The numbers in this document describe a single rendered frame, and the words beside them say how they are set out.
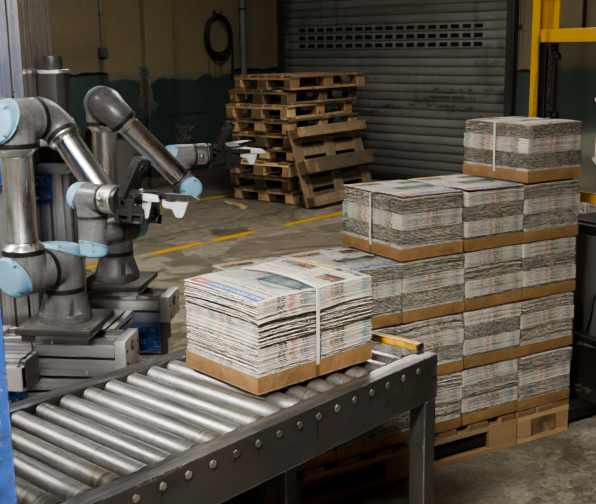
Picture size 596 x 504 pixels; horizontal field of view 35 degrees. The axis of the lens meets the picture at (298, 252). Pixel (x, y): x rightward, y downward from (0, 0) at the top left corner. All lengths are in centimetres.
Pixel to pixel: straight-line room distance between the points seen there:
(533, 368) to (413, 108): 749
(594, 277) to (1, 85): 273
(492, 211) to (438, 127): 741
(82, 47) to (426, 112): 390
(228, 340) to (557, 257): 195
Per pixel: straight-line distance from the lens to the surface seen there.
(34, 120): 264
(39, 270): 269
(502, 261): 370
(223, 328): 226
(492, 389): 382
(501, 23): 1054
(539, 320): 390
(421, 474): 260
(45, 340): 284
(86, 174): 264
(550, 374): 403
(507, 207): 368
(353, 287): 233
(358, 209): 357
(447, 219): 349
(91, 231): 248
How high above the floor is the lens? 159
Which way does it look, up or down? 12 degrees down
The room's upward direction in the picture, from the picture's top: 1 degrees counter-clockwise
